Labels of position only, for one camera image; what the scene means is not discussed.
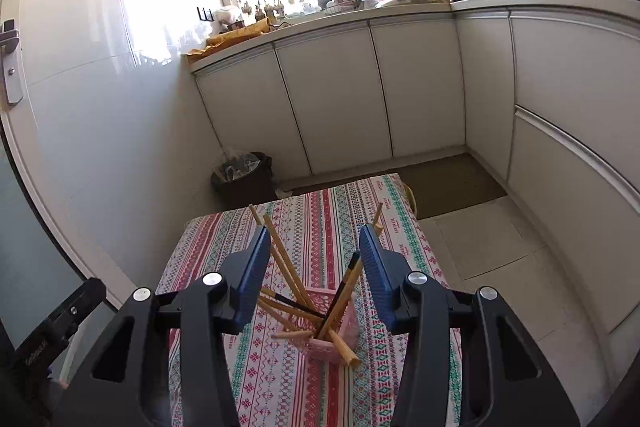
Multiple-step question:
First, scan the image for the white kitchen countertop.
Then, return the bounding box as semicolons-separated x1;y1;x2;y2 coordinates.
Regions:
187;0;640;72

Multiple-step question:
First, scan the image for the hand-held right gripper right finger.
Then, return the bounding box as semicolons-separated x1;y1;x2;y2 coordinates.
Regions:
359;223;582;427

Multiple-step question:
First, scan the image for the frosted glass door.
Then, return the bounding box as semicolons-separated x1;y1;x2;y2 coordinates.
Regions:
0;0;121;358

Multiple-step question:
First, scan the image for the yellow brown cloth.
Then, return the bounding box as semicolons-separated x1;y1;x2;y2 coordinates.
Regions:
187;19;275;58

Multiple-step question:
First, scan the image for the red green patterned tablecloth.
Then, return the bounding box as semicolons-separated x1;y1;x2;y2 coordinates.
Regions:
155;173;463;427

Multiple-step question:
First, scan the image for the brown floor mat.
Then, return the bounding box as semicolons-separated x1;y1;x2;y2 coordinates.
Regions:
290;152;508;220

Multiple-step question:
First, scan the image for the metal door handle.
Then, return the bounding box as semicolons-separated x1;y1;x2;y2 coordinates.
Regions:
0;19;23;108

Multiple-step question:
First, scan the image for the white kitchen cabinet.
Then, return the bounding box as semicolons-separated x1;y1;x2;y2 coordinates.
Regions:
192;4;640;358

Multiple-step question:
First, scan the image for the black chopstick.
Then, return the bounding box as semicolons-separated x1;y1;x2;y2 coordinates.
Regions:
319;253;361;339
259;288;327;320

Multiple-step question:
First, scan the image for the bunch of wooden chopsticks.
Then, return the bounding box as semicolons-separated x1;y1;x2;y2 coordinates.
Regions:
248;202;386;369

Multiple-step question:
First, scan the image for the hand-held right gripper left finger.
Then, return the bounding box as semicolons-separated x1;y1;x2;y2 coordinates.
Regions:
59;224;272;427

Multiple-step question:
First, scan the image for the dark trash bin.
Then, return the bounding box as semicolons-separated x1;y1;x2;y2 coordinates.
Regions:
210;151;277;208

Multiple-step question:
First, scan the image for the pink perforated utensil holder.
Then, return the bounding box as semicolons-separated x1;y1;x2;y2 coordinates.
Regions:
260;286;362;365

